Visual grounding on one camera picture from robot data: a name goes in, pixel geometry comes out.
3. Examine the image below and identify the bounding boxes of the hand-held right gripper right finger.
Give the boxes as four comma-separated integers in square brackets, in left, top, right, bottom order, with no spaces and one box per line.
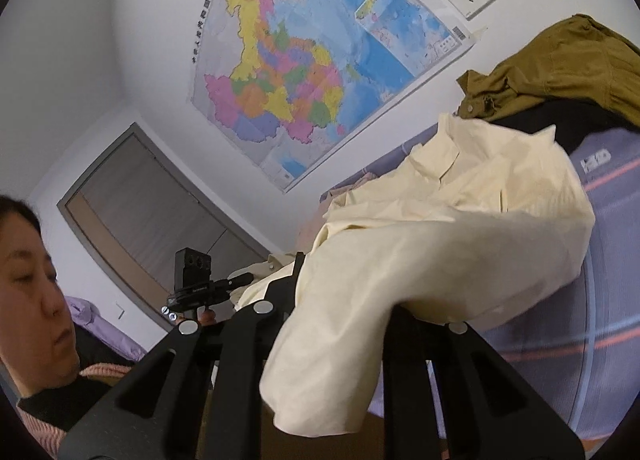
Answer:
[382,305,586,460]

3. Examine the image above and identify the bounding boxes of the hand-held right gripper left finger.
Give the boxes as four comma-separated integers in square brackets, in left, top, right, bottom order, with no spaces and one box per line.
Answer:
[57,252,306,460]

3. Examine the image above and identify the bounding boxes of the cream shirt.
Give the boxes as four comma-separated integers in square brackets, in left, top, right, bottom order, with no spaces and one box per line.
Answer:
[230,112,596,441]

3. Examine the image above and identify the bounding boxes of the wooden door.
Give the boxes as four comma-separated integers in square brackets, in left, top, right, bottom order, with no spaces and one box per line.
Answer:
[57,122,273,331]

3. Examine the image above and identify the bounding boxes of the purple cloth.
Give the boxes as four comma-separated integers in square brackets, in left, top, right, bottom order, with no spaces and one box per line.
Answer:
[65,296,146,361]

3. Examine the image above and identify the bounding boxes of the person's torso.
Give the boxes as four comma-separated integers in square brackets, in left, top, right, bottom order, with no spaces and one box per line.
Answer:
[15,340,151,460]

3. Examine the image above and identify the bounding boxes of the black garment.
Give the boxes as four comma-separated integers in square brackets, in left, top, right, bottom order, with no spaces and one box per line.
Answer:
[495,100,640,155]

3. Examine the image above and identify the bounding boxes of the olive jacket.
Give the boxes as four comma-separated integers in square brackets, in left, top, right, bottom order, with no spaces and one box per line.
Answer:
[456,14,640,133]

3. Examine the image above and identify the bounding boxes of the colourful wall map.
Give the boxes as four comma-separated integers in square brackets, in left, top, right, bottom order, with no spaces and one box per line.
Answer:
[187,0,488,195]

